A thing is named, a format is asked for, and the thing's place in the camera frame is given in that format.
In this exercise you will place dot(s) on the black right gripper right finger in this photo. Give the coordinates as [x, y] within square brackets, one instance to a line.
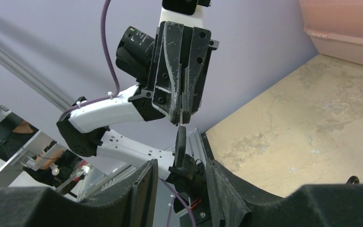
[235, 202]

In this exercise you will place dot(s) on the pink plastic toolbox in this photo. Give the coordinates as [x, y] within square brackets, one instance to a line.
[335, 27]

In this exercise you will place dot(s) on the black Kaijing padlock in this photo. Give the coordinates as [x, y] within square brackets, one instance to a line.
[180, 117]

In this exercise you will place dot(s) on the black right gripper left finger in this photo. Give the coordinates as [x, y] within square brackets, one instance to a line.
[128, 203]

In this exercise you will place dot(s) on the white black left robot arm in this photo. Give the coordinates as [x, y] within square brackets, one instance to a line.
[86, 126]

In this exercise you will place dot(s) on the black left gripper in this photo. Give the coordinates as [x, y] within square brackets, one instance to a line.
[180, 66]

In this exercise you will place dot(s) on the single black key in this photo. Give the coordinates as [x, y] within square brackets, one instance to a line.
[180, 146]

